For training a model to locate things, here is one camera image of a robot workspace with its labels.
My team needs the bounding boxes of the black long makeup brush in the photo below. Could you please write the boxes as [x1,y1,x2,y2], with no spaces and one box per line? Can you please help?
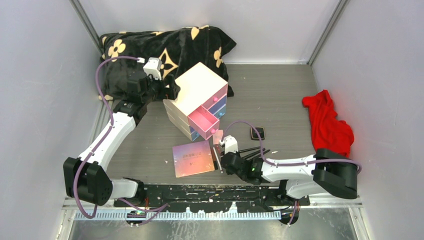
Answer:
[253,149,271,159]

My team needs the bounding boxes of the small pink drawer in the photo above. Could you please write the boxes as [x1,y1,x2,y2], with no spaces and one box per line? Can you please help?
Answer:
[188,105,220,140]

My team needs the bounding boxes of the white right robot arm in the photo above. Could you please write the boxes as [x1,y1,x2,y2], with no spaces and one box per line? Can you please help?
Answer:
[220,148,361,206]

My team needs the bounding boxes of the black square compact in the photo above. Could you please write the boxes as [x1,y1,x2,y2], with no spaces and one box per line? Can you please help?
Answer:
[250,126,266,141]

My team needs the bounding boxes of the holographic eyeshadow palette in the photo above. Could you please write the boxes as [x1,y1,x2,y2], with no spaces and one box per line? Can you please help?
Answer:
[172,140,215,178]

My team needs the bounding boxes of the silver lip pencil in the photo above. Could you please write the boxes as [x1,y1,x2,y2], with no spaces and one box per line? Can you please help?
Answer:
[213,146,224,174]

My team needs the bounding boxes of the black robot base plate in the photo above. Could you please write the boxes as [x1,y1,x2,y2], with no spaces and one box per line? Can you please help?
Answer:
[129,184,295,213]

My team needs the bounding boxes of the black floral plush blanket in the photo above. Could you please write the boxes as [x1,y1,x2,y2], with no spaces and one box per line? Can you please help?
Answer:
[99,25,237,100]

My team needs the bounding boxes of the black thin makeup brush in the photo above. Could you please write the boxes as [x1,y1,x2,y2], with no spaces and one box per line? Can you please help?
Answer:
[238,146,261,153]

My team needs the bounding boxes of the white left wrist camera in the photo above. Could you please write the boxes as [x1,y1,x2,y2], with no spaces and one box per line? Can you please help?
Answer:
[143,57,162,81]

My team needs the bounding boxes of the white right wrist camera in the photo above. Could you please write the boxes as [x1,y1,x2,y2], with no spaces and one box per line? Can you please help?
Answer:
[219,135,239,155]

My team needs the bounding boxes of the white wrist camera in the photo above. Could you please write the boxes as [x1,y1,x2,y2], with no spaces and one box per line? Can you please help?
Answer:
[219,135,239,155]
[143,57,162,81]

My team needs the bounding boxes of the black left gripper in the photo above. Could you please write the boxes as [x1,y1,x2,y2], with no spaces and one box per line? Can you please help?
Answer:
[141,73,179,105]

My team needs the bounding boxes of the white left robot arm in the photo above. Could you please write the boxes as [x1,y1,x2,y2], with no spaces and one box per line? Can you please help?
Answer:
[63,70,181,207]

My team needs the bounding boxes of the red cloth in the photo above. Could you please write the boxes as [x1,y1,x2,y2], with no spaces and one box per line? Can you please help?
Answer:
[301,89,355,158]

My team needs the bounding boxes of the black fan makeup brush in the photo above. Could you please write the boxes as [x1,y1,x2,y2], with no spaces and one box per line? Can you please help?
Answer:
[243,148,266,161]

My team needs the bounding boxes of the white pink drawer organizer box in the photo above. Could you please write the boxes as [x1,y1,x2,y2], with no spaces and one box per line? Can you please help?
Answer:
[163,62,229,142]

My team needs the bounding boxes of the small pink card packet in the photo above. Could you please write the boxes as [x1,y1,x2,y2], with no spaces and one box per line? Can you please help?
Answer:
[212,129,224,145]

